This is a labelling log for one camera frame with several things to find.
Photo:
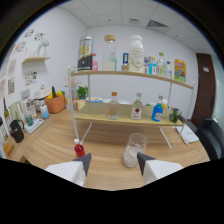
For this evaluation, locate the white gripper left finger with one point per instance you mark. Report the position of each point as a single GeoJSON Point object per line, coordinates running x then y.
{"type": "Point", "coordinates": [68, 171]}

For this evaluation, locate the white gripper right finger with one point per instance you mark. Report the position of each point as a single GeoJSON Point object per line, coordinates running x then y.
{"type": "Point", "coordinates": [160, 170]}

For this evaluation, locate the small red liquid bottle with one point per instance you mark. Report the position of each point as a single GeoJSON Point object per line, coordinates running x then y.
{"type": "Point", "coordinates": [79, 150]}

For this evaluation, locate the clear bottle green cap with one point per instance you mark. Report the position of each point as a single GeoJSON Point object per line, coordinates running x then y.
{"type": "Point", "coordinates": [174, 116]}

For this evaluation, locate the yellow drink can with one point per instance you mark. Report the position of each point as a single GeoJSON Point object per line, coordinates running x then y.
{"type": "Point", "coordinates": [180, 70]}

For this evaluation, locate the green cup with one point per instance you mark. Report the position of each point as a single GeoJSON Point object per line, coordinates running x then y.
{"type": "Point", "coordinates": [29, 119]}

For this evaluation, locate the clear glass with ice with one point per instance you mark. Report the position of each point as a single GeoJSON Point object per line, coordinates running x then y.
{"type": "Point", "coordinates": [135, 151]}

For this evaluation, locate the white notebook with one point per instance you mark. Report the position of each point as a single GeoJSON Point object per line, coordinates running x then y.
{"type": "Point", "coordinates": [186, 133]}

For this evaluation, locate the white tray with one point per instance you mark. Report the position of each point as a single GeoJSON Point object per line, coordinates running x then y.
{"type": "Point", "coordinates": [35, 126]}

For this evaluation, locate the blue liquid bottle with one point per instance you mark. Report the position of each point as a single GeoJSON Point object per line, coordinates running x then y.
{"type": "Point", "coordinates": [157, 111]}

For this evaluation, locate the black chair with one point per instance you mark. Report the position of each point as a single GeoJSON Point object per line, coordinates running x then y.
{"type": "Point", "coordinates": [213, 138]}

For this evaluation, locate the two-tier wooden shelf rack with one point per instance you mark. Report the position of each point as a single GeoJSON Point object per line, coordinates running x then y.
{"type": "Point", "coordinates": [126, 116]}

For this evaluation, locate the white bottle blue label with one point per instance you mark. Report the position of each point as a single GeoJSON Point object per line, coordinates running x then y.
{"type": "Point", "coordinates": [44, 112]}

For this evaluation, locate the black kettle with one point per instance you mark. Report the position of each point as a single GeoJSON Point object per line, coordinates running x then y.
{"type": "Point", "coordinates": [16, 133]}

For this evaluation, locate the clear bottle red label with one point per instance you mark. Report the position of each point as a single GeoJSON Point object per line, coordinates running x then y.
{"type": "Point", "coordinates": [136, 110]}

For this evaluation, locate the orange basket with fruit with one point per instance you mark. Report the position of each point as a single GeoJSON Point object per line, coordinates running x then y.
{"type": "Point", "coordinates": [55, 104]}

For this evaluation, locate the green potted plant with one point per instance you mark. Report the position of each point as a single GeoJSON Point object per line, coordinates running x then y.
{"type": "Point", "coordinates": [82, 91]}

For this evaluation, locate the brown door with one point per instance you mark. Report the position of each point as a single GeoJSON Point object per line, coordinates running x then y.
{"type": "Point", "coordinates": [202, 90]}

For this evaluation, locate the small clear bottle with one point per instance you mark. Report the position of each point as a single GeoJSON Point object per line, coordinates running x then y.
{"type": "Point", "coordinates": [168, 70]}

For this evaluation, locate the small light blue bottle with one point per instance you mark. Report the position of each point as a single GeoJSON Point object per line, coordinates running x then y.
{"type": "Point", "coordinates": [153, 68]}

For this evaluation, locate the tall clear bottle green top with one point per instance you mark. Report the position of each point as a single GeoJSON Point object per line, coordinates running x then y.
{"type": "Point", "coordinates": [160, 66]}

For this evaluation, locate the small pink bottle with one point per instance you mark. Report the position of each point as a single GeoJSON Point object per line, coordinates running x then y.
{"type": "Point", "coordinates": [95, 65]}

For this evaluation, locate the large white bottle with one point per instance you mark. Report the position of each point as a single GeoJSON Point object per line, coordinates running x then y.
{"type": "Point", "coordinates": [136, 55]}

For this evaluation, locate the black and yellow tall can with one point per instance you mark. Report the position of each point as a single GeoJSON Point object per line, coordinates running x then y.
{"type": "Point", "coordinates": [85, 55]}

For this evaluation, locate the glass jar cork lid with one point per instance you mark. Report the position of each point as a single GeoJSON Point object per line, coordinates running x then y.
{"type": "Point", "coordinates": [109, 53]}

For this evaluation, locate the ceiling air vent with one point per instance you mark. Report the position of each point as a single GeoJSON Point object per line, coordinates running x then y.
{"type": "Point", "coordinates": [157, 24]}

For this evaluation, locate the multicolour wall poster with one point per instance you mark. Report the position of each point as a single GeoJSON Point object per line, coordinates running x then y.
{"type": "Point", "coordinates": [147, 63]}

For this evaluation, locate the wooden wall shelf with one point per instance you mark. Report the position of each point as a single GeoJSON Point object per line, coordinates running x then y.
{"type": "Point", "coordinates": [36, 59]}

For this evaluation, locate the blue wall poster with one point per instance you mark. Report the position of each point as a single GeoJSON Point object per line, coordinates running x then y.
{"type": "Point", "coordinates": [125, 58]}

